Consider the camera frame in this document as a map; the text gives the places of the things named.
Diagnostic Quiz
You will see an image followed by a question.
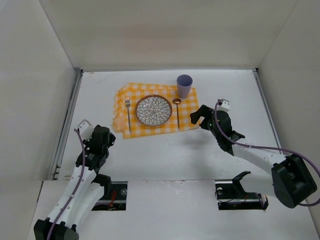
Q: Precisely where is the copper spoon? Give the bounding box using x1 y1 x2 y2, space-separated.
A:
172 98 181 131

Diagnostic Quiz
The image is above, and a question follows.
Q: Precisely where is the lilac plastic cup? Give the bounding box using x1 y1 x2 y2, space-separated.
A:
176 74 193 99

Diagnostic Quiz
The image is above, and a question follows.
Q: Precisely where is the patterned ceramic bowl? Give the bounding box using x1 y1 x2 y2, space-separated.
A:
134 94 173 127

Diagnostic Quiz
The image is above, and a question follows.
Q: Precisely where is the yellow white checkered cloth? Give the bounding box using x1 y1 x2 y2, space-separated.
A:
112 82 199 139

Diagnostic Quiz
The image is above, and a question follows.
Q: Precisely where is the copper fork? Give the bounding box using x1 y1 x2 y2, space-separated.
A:
124 97 131 133

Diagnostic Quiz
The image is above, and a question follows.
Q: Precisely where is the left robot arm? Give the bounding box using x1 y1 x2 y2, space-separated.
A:
33 121 116 240

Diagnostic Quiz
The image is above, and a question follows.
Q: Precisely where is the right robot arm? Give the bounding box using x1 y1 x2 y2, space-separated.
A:
190 99 320 209

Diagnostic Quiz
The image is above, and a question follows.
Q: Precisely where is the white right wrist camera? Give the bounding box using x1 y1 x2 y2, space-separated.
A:
216 99 231 112

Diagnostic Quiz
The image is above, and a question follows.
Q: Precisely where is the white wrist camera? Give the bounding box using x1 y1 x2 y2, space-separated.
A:
216 99 231 112
78 119 94 141

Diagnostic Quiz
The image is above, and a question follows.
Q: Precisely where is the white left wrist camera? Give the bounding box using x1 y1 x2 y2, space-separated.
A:
78 119 94 141

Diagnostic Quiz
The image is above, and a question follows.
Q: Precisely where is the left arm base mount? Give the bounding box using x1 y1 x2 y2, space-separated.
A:
92 181 128 211

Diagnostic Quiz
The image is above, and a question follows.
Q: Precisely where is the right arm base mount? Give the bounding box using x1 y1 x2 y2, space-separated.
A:
214 180 269 211

